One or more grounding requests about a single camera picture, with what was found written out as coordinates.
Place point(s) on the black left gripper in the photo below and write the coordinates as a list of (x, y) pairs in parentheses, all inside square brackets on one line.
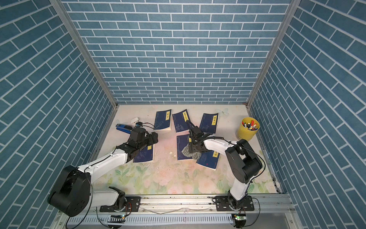
[(151, 141)]

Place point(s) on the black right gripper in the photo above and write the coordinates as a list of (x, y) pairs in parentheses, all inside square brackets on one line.
[(192, 148)]

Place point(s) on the grey striped cloth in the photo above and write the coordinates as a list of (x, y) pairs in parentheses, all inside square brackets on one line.
[(188, 151)]

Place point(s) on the blue book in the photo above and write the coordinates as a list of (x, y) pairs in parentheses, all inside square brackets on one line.
[(146, 155), (209, 123), (163, 120), (182, 142), (209, 160), (179, 120)]

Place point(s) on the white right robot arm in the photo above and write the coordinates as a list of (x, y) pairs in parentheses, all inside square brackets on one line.
[(244, 162)]

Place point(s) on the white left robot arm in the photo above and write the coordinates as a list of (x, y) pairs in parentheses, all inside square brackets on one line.
[(73, 191)]

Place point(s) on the blue black stapler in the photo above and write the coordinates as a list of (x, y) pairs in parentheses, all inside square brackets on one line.
[(124, 128)]

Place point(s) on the yellow pen cup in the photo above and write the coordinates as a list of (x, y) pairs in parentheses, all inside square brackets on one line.
[(245, 134)]

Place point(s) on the pens in cup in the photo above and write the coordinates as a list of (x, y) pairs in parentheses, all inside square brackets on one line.
[(251, 126)]

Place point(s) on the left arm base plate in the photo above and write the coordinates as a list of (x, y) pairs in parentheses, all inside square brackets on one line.
[(128, 203)]

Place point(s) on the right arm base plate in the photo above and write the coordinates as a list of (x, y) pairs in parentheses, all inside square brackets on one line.
[(229, 203)]

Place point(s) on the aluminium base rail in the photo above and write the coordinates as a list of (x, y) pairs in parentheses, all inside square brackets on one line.
[(169, 204)]

